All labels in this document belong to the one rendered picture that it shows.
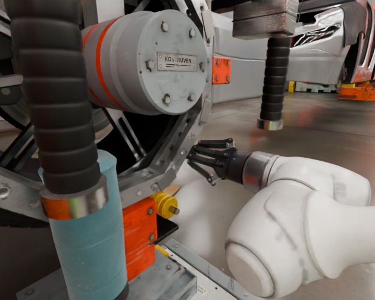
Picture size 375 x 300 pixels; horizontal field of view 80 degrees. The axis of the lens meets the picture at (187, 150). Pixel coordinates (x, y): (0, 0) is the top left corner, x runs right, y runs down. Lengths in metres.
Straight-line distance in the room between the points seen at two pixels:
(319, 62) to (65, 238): 2.71
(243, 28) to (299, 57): 2.33
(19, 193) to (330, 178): 0.47
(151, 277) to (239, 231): 0.57
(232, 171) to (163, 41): 0.31
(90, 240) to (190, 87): 0.24
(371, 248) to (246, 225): 0.12
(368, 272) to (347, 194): 0.99
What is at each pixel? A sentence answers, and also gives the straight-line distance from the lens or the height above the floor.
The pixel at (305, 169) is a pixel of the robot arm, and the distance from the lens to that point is 0.43.
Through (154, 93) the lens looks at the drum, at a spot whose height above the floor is 0.82.
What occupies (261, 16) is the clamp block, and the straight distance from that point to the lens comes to 0.42.
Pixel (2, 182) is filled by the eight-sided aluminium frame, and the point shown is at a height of 0.70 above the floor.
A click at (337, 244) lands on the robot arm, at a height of 0.67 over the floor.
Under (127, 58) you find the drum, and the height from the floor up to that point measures 0.86.
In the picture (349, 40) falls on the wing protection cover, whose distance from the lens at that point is 3.06.
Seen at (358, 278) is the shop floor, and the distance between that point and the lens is 1.35.
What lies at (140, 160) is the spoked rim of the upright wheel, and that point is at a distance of 0.59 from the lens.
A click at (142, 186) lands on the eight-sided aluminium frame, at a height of 0.61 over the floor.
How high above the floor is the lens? 0.84
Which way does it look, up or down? 18 degrees down
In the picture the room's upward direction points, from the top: straight up
